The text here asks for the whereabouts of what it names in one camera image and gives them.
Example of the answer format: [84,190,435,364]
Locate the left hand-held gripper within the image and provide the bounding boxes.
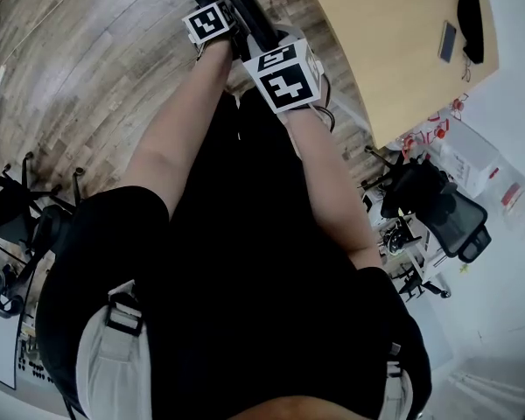
[181,0,240,46]

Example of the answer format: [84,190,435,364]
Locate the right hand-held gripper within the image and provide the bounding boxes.
[242,24,326,116]

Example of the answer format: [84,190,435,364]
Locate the person's left forearm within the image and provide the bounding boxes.
[121,37,238,225]

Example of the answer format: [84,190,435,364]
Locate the person's right forearm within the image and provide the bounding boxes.
[283,106,384,271]

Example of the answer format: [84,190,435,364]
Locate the person's left white shoe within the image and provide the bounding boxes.
[225,83,249,109]

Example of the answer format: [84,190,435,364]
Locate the light wooden table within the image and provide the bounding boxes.
[297,0,501,151]

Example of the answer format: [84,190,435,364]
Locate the red white plastic clips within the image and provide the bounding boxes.
[400,95,470,159]

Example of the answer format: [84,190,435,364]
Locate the dark smartphone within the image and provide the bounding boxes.
[437,20,459,64]

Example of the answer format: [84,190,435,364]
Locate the black pouch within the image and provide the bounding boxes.
[457,0,486,66]

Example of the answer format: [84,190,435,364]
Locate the person's black shirt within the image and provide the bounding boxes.
[37,89,434,420]

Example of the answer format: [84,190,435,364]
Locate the white box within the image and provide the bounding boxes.
[437,118,501,200]

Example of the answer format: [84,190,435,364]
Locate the clear water jug red label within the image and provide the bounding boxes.
[485,164,525,235]

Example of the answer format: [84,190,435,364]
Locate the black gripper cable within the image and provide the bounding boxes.
[317,74,337,133]

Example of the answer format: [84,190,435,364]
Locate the long white cable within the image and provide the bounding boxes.
[6,0,98,60]

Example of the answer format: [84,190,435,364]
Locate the grey harness strap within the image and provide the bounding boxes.
[378,341,416,420]
[76,280,153,420]

